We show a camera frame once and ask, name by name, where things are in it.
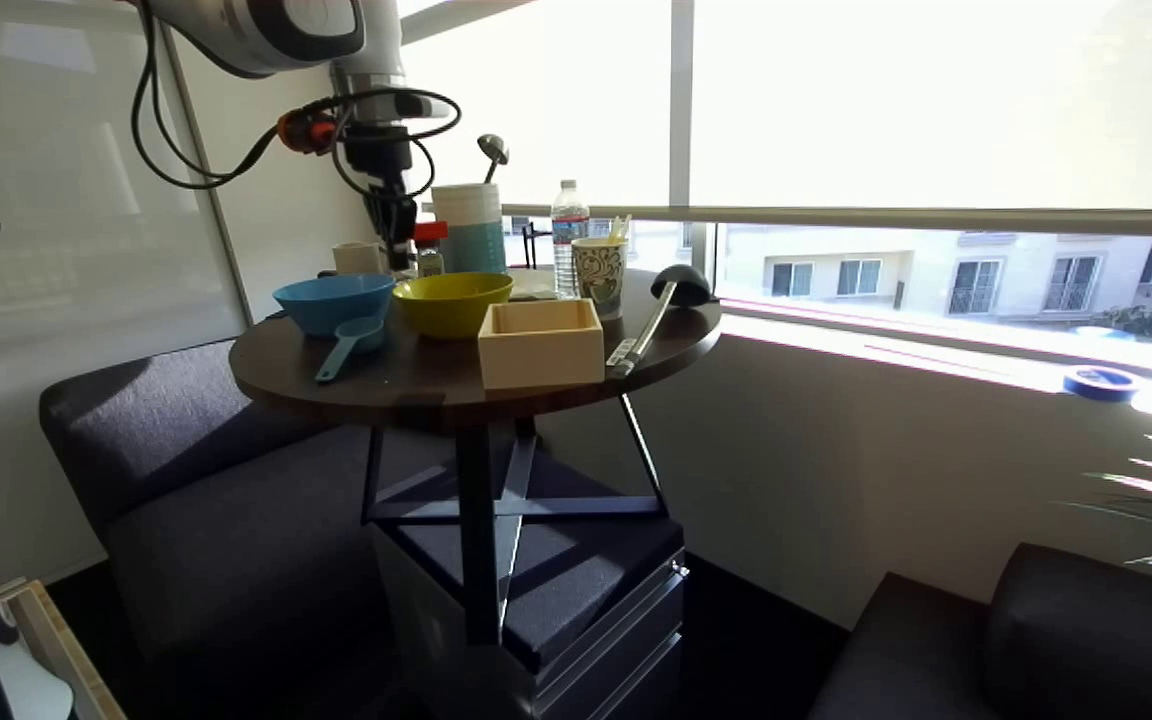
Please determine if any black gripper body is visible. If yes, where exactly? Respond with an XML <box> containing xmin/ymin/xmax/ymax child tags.
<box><xmin>343</xmin><ymin>88</ymin><xmax>434</xmax><ymax>228</ymax></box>

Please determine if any teal measuring cup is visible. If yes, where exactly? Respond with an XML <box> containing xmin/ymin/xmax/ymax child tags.
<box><xmin>315</xmin><ymin>321</ymin><xmax>386</xmax><ymax>384</ymax></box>

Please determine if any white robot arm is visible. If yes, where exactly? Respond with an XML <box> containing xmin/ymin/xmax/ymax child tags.
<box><xmin>132</xmin><ymin>0</ymin><xmax>438</xmax><ymax>266</ymax></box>

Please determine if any cream ceramic cup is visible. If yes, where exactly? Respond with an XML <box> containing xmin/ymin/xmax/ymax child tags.
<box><xmin>333</xmin><ymin>242</ymin><xmax>394</xmax><ymax>277</ymax></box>

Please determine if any yellow plastic bowl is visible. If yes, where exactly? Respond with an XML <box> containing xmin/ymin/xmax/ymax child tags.
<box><xmin>394</xmin><ymin>270</ymin><xmax>512</xmax><ymax>339</ymax></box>

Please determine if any blue plastic bowl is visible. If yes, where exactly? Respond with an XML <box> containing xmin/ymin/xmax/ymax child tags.
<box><xmin>278</xmin><ymin>277</ymin><xmax>394</xmax><ymax>337</ymax></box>

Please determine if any metal spoon in canister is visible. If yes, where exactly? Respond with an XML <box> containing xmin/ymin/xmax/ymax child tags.
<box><xmin>476</xmin><ymin>131</ymin><xmax>512</xmax><ymax>184</ymax></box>

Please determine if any patterned paper cup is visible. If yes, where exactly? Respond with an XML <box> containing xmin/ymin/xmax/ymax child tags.
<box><xmin>574</xmin><ymin>218</ymin><xmax>627</xmax><ymax>314</ymax></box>

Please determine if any red lidded jar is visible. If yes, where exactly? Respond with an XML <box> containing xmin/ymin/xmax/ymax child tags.
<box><xmin>412</xmin><ymin>218</ymin><xmax>448</xmax><ymax>277</ymax></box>

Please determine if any white and teal canister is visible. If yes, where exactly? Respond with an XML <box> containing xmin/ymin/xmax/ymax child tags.
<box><xmin>434</xmin><ymin>184</ymin><xmax>506</xmax><ymax>270</ymax></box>

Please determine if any light wooden box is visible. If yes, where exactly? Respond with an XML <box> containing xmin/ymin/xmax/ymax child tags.
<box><xmin>476</xmin><ymin>299</ymin><xmax>603</xmax><ymax>392</ymax></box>

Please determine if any clear water bottle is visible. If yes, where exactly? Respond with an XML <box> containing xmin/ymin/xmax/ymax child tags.
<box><xmin>552</xmin><ymin>178</ymin><xmax>587</xmax><ymax>296</ymax></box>

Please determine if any round dark wooden table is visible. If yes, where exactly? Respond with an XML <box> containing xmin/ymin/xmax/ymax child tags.
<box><xmin>230</xmin><ymin>296</ymin><xmax>719</xmax><ymax>644</ymax></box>

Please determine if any black ladle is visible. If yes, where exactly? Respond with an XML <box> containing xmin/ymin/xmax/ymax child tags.
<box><xmin>607</xmin><ymin>263</ymin><xmax>711</xmax><ymax>374</ymax></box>

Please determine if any dark grey sofa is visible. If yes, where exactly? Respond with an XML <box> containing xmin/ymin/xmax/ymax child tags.
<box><xmin>39</xmin><ymin>343</ymin><xmax>448</xmax><ymax>720</ymax></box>

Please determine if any blue drawer cabinet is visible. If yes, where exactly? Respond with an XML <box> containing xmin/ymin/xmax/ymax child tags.
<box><xmin>372</xmin><ymin>444</ymin><xmax>690</xmax><ymax>720</ymax></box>

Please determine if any blue tape roll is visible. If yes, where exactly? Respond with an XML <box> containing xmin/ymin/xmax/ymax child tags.
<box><xmin>1066</xmin><ymin>367</ymin><xmax>1138</xmax><ymax>404</ymax></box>

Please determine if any black armchair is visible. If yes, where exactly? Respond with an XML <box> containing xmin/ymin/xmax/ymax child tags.
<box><xmin>810</xmin><ymin>544</ymin><xmax>1152</xmax><ymax>720</ymax></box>

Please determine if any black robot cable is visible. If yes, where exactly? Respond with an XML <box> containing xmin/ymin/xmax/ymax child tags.
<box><xmin>129</xmin><ymin>0</ymin><xmax>470</xmax><ymax>205</ymax></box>

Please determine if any wooden frame board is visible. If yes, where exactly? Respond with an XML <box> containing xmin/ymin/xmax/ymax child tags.
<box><xmin>0</xmin><ymin>578</ymin><xmax>129</xmax><ymax>720</ymax></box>

